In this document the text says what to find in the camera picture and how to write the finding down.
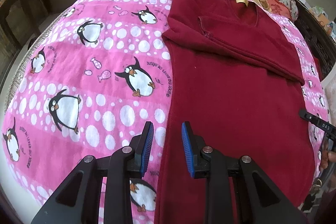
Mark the white ornate upholstered chair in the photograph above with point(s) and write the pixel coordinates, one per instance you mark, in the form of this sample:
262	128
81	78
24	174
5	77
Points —
330	91

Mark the dark red sweater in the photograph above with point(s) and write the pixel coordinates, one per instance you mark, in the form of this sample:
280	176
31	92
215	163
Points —
237	80

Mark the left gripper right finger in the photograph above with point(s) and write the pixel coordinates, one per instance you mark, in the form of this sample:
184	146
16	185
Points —
237	190

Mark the person right hand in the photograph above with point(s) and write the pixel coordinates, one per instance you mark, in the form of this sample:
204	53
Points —
326	156

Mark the dark carved wooden headboard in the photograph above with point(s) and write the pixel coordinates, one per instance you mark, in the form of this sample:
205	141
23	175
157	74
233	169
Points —
319	42

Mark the pink penguin blanket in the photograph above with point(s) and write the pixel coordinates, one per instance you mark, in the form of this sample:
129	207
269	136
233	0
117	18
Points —
98	71

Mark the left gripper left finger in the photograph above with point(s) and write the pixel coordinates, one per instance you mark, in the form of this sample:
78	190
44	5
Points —
77	198

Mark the dark wooden side table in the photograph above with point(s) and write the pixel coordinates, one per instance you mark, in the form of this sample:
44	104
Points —
34	1

